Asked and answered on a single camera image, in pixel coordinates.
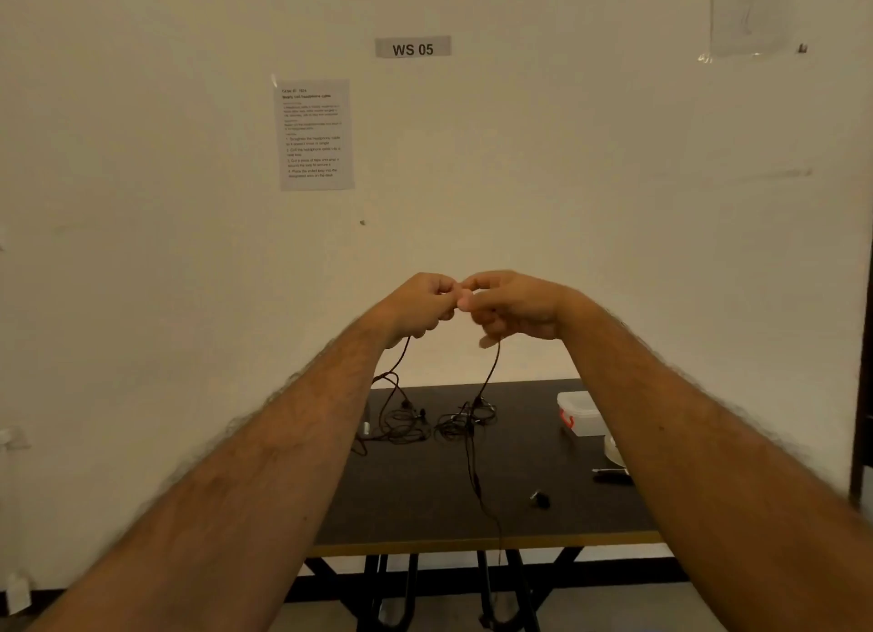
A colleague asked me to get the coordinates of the white plastic container red latch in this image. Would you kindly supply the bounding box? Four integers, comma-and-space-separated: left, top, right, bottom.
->
557, 391, 608, 438

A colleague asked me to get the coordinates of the person's right hand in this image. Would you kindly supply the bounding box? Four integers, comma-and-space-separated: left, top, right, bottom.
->
457, 270, 569, 350

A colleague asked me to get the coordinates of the dark table with black legs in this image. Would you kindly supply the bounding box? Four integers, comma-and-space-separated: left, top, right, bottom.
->
283, 379, 691, 632

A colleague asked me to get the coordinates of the grey wall label sign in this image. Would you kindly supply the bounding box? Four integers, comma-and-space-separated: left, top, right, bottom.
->
374, 35, 453, 59

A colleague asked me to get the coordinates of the person's left forearm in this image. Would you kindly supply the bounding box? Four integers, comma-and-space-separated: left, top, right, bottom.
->
27, 309, 405, 632

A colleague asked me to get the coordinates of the clear plastic sheet sleeve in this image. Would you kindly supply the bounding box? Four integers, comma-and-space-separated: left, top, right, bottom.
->
697, 0, 798, 62

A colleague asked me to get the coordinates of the person's left hand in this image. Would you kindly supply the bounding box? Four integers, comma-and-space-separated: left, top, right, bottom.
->
377, 272, 460, 348

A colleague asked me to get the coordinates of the white instruction paper sheet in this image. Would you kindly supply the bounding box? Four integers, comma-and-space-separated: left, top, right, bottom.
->
275, 78, 356, 192

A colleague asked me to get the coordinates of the white wall socket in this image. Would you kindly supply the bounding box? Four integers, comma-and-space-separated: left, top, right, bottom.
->
1, 570, 33, 616

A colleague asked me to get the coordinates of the dark door edge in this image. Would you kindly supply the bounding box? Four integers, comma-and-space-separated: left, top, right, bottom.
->
848, 232, 873, 506

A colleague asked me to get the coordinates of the black earphone cable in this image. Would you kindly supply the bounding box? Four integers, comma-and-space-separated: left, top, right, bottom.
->
351, 336, 506, 571

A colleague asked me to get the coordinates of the person's right forearm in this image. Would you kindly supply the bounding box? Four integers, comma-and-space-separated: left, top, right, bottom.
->
556, 289, 873, 632

